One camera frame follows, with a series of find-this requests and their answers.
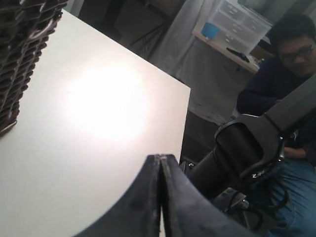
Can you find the black tripod in background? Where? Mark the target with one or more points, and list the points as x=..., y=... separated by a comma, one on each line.
x=143, y=44

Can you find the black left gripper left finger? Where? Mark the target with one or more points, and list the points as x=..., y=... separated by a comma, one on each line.
x=137, y=212

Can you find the blue cup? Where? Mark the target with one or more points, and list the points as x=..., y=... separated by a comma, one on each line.
x=209, y=31

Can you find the wooden desk in background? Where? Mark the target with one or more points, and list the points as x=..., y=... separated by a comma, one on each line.
x=218, y=46

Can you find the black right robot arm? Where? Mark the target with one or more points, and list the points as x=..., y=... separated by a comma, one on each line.
x=270, y=156

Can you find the clear plastic drawer unit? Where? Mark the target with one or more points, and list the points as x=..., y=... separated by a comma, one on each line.
x=240, y=28

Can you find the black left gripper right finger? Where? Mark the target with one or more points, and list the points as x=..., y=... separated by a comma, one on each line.
x=186, y=213

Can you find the brown wicker basket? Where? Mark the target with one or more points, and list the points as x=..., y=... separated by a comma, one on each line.
x=25, y=27

